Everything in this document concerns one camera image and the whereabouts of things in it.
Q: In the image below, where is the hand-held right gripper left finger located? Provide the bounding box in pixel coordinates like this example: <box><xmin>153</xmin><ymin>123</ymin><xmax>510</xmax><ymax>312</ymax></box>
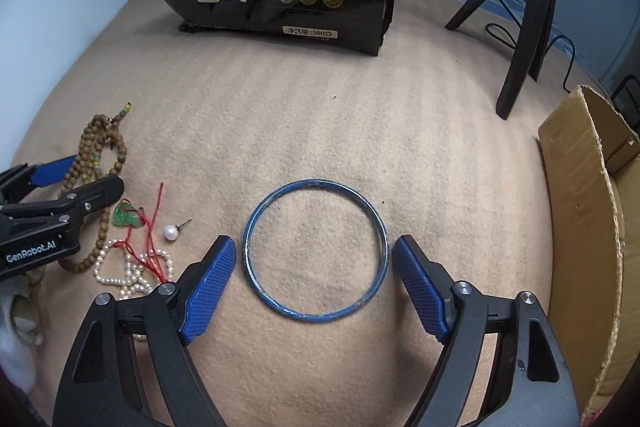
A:
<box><xmin>52</xmin><ymin>234</ymin><xmax>237</xmax><ymax>427</ymax></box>

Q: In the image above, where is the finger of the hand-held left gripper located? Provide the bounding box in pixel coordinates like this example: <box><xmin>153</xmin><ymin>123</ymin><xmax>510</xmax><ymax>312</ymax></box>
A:
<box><xmin>52</xmin><ymin>176</ymin><xmax>126</xmax><ymax>233</ymax></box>
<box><xmin>0</xmin><ymin>155</ymin><xmax>77</xmax><ymax>205</ymax></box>

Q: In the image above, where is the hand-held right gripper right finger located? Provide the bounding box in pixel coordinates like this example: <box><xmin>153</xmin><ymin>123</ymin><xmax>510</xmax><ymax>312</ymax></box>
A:
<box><xmin>392</xmin><ymin>234</ymin><xmax>583</xmax><ymax>427</ymax></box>

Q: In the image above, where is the green jade pendant red cord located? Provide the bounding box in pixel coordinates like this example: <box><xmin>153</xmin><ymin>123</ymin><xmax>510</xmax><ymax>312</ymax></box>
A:
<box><xmin>111</xmin><ymin>182</ymin><xmax>171</xmax><ymax>284</ymax></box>

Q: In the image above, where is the brown wooden bead necklace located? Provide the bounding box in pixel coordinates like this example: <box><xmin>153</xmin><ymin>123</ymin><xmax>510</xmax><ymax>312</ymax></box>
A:
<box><xmin>52</xmin><ymin>102</ymin><xmax>133</xmax><ymax>275</ymax></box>

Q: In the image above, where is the pearl earring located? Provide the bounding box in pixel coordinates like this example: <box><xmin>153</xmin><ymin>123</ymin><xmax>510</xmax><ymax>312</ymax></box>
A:
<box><xmin>162</xmin><ymin>218</ymin><xmax>193</xmax><ymax>239</ymax></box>

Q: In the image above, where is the white pearl necklace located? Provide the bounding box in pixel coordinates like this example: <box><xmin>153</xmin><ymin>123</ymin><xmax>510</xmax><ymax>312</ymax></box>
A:
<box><xmin>94</xmin><ymin>239</ymin><xmax>176</xmax><ymax>303</ymax></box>

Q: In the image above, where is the blue bangle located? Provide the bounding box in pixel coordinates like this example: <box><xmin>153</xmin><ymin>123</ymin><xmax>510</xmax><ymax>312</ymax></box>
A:
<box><xmin>241</xmin><ymin>178</ymin><xmax>389</xmax><ymax>324</ymax></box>

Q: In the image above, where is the cardboard box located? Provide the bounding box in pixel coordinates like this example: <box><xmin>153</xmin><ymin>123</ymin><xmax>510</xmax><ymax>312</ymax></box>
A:
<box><xmin>537</xmin><ymin>85</ymin><xmax>640</xmax><ymax>413</ymax></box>

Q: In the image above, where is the black tripod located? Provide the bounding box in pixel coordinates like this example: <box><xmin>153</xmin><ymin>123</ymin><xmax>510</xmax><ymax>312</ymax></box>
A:
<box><xmin>444</xmin><ymin>0</ymin><xmax>563</xmax><ymax>120</ymax></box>

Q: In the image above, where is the black power cable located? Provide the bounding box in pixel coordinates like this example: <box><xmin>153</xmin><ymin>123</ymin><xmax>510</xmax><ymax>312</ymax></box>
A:
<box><xmin>484</xmin><ymin>0</ymin><xmax>576</xmax><ymax>94</ymax></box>

